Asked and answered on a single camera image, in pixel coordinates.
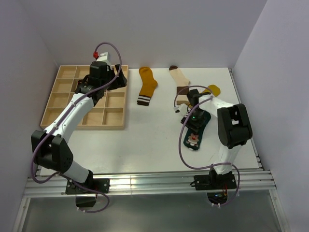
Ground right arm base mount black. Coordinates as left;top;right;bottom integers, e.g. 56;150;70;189
190;171;237;205

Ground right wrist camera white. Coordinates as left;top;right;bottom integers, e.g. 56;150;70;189
174;103;191;115

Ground yellow sock bear motif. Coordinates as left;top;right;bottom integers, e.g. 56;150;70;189
201;85;221;97

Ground dark green sock bear motif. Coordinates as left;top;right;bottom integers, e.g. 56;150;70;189
183;113;211;151

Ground mustard sock brown white stripes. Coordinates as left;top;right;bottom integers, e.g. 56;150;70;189
137;67;158;106

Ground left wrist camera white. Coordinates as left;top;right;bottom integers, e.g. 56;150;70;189
96;52;112;67

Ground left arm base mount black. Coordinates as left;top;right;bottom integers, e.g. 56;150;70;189
65;177;111;208

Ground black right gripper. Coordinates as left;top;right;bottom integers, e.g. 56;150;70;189
181;108;206;136

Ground cream sock brown stripes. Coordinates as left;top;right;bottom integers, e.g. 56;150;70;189
169;65;190;105

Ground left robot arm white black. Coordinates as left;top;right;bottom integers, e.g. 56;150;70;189
31;60;127;193

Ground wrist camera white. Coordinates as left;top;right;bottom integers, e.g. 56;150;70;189
174;103;191;115
96;52;112;67

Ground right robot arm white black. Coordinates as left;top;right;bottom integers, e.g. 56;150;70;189
182;89;253;189

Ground aluminium rail frame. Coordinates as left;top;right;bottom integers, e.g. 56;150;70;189
23;68;276;198

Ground wooden compartment tray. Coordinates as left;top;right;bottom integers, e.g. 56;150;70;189
41;65;128;130

